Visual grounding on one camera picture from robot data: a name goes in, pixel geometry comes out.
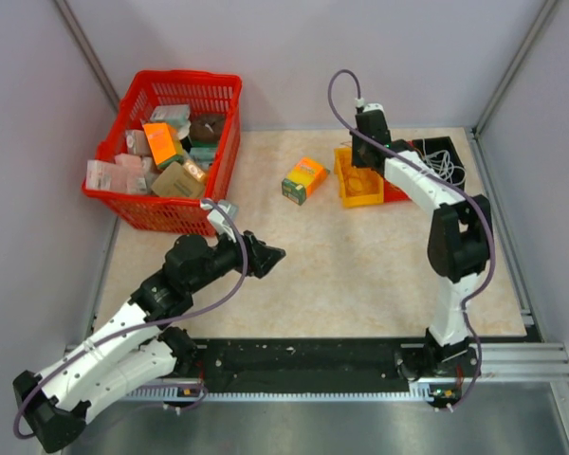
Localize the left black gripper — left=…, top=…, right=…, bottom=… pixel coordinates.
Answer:
left=187, top=223, right=285, bottom=294

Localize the white thin cable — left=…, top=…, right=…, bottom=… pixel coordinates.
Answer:
left=419, top=137, right=468, bottom=185
left=421, top=149, right=467, bottom=184

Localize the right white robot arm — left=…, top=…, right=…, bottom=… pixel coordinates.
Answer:
left=351, top=99, right=493, bottom=377

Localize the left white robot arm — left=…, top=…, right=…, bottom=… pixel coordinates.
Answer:
left=13, top=231, right=285, bottom=454

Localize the yellow plastic bin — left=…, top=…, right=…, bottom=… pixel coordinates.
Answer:
left=334, top=147, right=383, bottom=209

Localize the red plastic bin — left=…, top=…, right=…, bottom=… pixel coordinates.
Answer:
left=383, top=180, right=411, bottom=204

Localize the orange green sponge pack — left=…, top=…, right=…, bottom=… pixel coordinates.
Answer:
left=281, top=157, right=330, bottom=206

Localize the black plastic bin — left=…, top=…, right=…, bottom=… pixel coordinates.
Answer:
left=411, top=136, right=467, bottom=190

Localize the brown cardboard box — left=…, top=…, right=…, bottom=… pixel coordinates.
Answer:
left=151, top=162, right=205, bottom=199

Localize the brown round tape roll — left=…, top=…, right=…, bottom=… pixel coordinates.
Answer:
left=189, top=113, right=227, bottom=144

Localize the red plastic shopping basket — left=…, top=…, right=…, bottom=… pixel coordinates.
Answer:
left=81, top=69, right=243, bottom=236

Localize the orange box in basket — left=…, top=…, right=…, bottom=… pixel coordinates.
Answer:
left=143, top=122, right=184, bottom=170

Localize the pink clear box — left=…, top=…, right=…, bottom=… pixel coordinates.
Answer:
left=84, top=160, right=147, bottom=194

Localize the teal white box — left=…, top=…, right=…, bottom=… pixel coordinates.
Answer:
left=149, top=104, right=191, bottom=127

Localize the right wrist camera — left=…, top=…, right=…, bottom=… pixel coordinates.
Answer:
left=355, top=97, right=384, bottom=114

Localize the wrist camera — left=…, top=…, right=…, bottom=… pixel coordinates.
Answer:
left=200, top=198, right=238, bottom=240
left=355, top=97, right=384, bottom=114

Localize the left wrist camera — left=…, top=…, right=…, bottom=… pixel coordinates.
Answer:
left=200, top=198, right=238, bottom=240

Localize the grey cable duct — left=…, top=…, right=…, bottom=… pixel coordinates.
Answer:
left=122, top=381, right=459, bottom=404

